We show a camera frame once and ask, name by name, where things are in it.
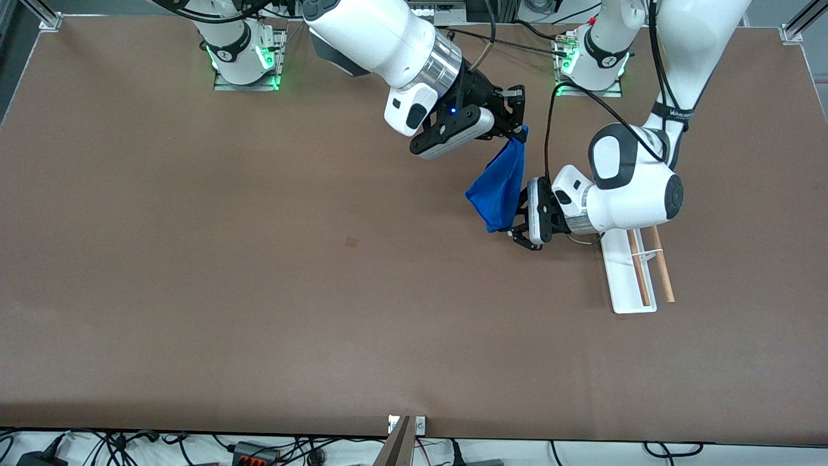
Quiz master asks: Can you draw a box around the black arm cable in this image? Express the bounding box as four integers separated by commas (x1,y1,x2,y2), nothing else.
152,0,499,73
545,0,681,186

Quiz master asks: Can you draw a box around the brown wooden post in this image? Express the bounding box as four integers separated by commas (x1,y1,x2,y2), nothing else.
373,416,415,466

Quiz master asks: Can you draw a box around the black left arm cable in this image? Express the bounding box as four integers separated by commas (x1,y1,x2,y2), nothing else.
545,0,681,186

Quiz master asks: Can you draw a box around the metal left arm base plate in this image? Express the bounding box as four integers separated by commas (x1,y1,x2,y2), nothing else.
554,31,624,98

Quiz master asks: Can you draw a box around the white rack with wooden bars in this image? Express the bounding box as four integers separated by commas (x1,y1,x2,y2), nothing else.
600,227,675,315

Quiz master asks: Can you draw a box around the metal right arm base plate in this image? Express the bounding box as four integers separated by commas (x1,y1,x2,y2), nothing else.
213,28,287,92

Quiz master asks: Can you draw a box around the black box with red switches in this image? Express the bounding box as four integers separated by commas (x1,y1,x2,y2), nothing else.
232,442,281,466

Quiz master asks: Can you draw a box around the small metal table bracket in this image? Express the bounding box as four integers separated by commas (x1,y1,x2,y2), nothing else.
388,416,427,436

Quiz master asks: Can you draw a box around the white power strip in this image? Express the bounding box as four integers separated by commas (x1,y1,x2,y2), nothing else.
411,3,468,25

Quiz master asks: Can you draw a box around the long black table cable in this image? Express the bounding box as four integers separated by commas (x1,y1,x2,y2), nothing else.
446,27,571,58

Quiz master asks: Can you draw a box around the black power adapter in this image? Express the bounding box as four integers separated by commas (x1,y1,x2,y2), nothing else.
16,451,69,466

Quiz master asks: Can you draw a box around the black looped floor cable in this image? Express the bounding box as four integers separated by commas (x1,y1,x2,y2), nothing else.
643,441,704,458

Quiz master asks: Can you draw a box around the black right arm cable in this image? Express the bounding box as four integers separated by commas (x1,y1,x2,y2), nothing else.
152,0,499,73

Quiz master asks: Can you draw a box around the short black table cable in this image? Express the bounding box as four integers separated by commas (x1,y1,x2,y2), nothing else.
514,19,565,41

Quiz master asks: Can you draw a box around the aluminium frame corner bracket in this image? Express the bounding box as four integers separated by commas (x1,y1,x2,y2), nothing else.
18,0,64,32
780,0,828,45

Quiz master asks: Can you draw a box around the blue microfibre towel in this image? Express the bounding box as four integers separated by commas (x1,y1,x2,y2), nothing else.
464,124,530,234

